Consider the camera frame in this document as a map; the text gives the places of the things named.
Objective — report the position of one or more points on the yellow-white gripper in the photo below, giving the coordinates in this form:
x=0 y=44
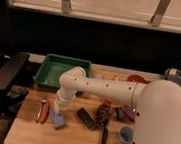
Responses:
x=58 y=106

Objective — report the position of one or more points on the blue sponge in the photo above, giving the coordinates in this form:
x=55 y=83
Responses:
x=57 y=119

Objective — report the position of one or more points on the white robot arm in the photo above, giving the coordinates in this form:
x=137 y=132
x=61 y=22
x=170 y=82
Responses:
x=157 y=104

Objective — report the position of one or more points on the black rectangular block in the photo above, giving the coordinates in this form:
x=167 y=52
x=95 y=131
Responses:
x=85 y=118

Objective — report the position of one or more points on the green plastic tray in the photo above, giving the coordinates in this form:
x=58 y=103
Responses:
x=53 y=66

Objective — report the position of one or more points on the brown grape bunch toy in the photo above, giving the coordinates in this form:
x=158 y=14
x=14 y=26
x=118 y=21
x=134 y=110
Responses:
x=103 y=115

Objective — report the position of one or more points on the dark small box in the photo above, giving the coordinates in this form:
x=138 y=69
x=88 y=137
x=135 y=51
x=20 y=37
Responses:
x=119 y=114

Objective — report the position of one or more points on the purple bowl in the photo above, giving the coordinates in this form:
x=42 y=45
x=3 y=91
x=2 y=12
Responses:
x=130 y=112

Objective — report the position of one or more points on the blue small bowl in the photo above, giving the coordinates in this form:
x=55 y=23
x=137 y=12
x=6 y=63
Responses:
x=126 y=134

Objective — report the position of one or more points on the red plate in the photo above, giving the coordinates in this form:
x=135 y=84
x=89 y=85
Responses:
x=137 y=78

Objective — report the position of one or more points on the blue bowl on side table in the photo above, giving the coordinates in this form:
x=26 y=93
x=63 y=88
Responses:
x=174 y=75

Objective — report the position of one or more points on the black handled knife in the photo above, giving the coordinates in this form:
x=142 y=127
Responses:
x=104 y=135

